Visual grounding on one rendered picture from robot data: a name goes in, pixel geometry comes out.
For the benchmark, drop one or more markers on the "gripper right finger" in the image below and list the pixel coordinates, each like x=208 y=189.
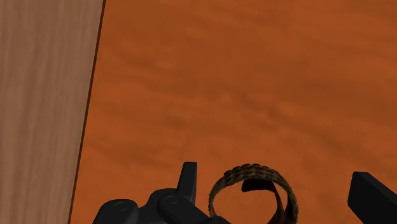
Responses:
x=370 y=198

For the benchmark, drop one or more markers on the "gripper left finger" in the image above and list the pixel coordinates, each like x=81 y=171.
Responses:
x=173 y=204

